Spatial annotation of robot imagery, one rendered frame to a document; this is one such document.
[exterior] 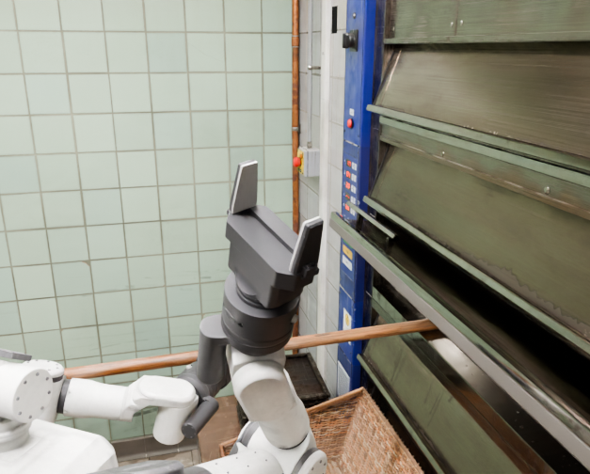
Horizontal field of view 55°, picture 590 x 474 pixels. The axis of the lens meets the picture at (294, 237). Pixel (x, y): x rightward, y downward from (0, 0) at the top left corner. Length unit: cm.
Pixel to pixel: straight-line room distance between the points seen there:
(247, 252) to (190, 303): 207
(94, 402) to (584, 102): 99
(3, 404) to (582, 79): 93
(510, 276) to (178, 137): 166
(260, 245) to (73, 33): 192
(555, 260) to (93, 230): 193
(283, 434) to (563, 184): 59
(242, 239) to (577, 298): 59
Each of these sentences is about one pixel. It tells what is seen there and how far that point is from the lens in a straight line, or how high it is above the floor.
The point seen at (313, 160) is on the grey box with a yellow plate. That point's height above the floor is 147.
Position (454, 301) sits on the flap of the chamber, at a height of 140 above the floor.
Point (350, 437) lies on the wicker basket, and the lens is 195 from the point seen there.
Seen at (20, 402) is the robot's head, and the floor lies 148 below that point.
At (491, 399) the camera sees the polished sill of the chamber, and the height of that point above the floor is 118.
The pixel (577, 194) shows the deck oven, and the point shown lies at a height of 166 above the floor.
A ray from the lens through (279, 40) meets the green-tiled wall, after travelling 248.
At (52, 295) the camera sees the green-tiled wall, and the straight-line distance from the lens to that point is 266.
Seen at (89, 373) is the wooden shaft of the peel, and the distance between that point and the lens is 138.
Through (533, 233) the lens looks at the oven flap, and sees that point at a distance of 111.
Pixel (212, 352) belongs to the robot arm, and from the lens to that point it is 70.
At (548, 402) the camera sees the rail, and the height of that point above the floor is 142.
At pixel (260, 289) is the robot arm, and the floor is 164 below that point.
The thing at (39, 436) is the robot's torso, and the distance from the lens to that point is 86.
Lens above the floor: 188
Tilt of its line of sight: 18 degrees down
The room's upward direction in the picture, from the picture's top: straight up
